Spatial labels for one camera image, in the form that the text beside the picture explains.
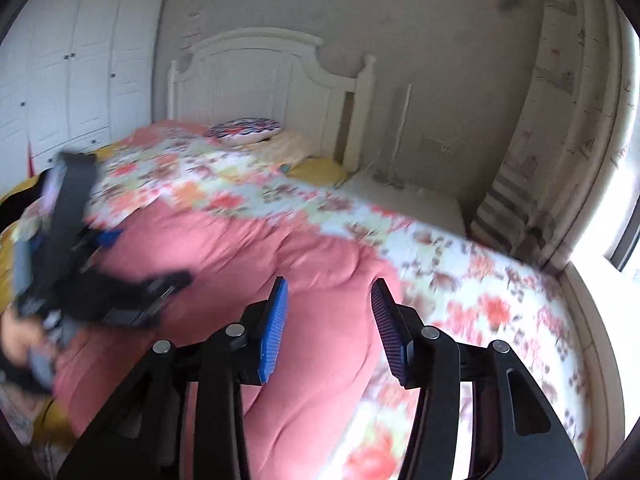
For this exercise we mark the white wardrobe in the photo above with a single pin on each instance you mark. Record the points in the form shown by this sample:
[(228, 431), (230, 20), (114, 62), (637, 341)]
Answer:
[(75, 60)]

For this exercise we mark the pink padded coat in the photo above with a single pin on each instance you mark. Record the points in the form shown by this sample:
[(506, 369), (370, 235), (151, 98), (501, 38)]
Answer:
[(300, 270)]

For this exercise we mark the round patterned cushion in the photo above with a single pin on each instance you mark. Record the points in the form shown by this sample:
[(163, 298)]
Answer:
[(242, 129)]

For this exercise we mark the yellow bed sheet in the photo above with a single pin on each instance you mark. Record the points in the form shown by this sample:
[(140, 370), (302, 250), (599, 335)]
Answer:
[(320, 172)]

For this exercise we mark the person's left hand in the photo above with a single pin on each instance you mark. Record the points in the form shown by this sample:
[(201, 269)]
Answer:
[(17, 337)]

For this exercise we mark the bright window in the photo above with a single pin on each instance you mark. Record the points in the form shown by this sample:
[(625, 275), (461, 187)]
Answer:
[(627, 200)]

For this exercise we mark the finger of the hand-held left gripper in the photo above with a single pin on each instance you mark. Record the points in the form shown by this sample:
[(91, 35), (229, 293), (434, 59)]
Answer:
[(107, 238), (165, 285)]

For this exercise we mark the dark cloth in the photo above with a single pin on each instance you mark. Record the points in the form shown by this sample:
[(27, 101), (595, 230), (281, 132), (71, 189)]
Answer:
[(20, 195)]

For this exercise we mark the striped cloth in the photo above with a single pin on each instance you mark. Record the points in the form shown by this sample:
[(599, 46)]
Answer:
[(505, 215)]

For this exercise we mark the white bedside platform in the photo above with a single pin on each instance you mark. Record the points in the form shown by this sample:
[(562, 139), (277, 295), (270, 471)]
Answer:
[(405, 200)]

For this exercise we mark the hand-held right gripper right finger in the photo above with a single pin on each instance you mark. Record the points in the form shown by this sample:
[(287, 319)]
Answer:
[(387, 330)]

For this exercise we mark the floral bedspread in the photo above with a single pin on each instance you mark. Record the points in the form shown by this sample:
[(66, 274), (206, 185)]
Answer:
[(450, 270)]

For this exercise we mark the beige pillow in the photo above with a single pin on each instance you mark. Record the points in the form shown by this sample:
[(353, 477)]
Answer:
[(280, 147)]

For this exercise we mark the white bed headboard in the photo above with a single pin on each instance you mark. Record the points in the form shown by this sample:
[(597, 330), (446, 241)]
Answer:
[(260, 75)]

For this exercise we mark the patterned beige curtain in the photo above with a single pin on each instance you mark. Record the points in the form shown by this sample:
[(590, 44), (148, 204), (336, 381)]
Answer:
[(560, 110)]

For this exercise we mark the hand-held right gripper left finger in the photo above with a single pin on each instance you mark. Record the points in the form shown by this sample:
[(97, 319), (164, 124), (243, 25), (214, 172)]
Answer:
[(272, 330)]

